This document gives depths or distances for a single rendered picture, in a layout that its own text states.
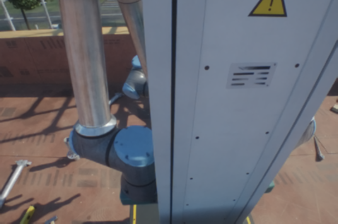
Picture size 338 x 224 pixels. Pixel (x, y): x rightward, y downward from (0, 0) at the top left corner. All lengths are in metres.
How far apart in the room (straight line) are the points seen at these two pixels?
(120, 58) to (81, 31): 2.03
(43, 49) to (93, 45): 2.34
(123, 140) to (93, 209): 1.08
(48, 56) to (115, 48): 0.90
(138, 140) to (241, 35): 0.50
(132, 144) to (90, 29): 0.37
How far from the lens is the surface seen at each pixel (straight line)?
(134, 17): 0.58
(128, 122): 2.17
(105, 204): 1.70
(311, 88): 0.43
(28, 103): 2.94
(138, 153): 0.66
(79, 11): 0.58
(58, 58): 2.89
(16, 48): 3.13
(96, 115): 0.69
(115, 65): 2.66
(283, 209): 1.83
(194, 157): 0.47
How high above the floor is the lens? 1.51
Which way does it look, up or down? 38 degrees down
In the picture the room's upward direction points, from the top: straight up
